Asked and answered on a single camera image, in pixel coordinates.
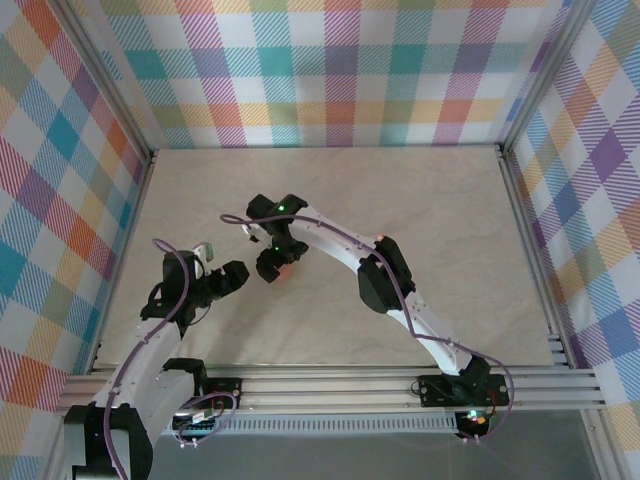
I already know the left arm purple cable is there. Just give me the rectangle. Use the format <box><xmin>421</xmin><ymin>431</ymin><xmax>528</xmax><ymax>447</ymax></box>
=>
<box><xmin>102</xmin><ymin>238</ymin><xmax>239</xmax><ymax>480</ymax></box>

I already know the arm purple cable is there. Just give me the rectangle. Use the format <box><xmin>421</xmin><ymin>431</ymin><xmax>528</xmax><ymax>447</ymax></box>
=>
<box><xmin>102</xmin><ymin>238</ymin><xmax>239</xmax><ymax>480</ymax></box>
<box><xmin>220</xmin><ymin>213</ymin><xmax>516</xmax><ymax>445</ymax></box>

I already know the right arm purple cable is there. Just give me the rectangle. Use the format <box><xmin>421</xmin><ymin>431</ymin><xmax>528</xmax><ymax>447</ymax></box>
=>
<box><xmin>220</xmin><ymin>213</ymin><xmax>516</xmax><ymax>445</ymax></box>

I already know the aluminium side rail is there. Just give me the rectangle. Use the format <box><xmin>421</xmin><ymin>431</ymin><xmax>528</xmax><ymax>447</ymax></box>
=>
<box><xmin>87</xmin><ymin>149</ymin><xmax>157</xmax><ymax>376</ymax></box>
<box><xmin>499</xmin><ymin>147</ymin><xmax>574</xmax><ymax>371</ymax></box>

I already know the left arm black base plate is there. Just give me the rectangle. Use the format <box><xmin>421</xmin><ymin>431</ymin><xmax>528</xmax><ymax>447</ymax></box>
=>
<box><xmin>199</xmin><ymin>377</ymin><xmax>244</xmax><ymax>411</ymax></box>

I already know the long aluminium base rail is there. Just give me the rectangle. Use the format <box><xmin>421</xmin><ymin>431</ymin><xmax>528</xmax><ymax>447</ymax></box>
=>
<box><xmin>64</xmin><ymin>367</ymin><xmax>609</xmax><ymax>416</ymax></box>

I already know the grey slotted cable duct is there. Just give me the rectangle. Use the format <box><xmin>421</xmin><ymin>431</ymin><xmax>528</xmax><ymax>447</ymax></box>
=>
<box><xmin>154</xmin><ymin>418</ymin><xmax>461</xmax><ymax>435</ymax></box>

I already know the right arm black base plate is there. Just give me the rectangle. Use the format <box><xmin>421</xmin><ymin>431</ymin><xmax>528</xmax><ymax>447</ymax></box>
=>
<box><xmin>417</xmin><ymin>374</ymin><xmax>511</xmax><ymax>407</ymax></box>

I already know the aluminium frame post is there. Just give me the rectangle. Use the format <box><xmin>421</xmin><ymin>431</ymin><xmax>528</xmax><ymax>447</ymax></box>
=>
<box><xmin>497</xmin><ymin>0</ymin><xmax>599</xmax><ymax>154</ymax></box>
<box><xmin>52</xmin><ymin>0</ymin><xmax>157</xmax><ymax>164</ymax></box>

